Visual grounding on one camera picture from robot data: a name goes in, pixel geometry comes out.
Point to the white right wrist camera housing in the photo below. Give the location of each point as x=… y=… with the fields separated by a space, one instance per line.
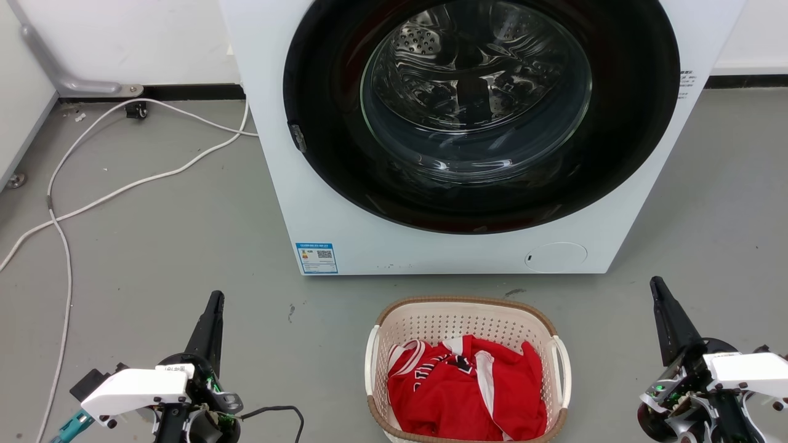
x=751 y=369

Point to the small black box module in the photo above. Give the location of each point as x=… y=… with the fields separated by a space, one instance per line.
x=92 y=380

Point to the cream plastic laundry basket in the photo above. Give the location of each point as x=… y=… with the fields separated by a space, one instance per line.
x=458 y=319

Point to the white cabinet panel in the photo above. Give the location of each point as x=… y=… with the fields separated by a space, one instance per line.
x=18 y=92

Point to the grey washer door latch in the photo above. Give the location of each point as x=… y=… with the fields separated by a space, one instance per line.
x=298 y=138

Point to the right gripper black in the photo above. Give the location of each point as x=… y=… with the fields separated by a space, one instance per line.
x=695 y=400

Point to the red white sports jersey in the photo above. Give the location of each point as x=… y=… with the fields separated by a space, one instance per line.
x=455 y=394

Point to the blue energy label sticker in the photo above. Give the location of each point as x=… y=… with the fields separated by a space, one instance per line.
x=316 y=258

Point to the small printed text label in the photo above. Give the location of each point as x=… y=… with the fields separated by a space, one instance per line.
x=685 y=85

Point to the small black floor caster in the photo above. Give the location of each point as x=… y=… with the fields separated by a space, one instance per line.
x=136 y=110

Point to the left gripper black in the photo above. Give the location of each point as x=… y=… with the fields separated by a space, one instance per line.
x=209 y=394

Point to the white front-load washing machine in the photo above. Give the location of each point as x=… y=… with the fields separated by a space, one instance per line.
x=320 y=203

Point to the round white filter cover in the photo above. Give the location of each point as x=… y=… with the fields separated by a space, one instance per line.
x=557 y=257

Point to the steel washer drum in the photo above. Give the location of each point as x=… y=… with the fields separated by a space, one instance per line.
x=474 y=80

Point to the black round washer door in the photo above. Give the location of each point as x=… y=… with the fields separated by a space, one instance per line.
x=320 y=74

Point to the round metal floor foot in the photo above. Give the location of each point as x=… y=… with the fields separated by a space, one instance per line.
x=16 y=180

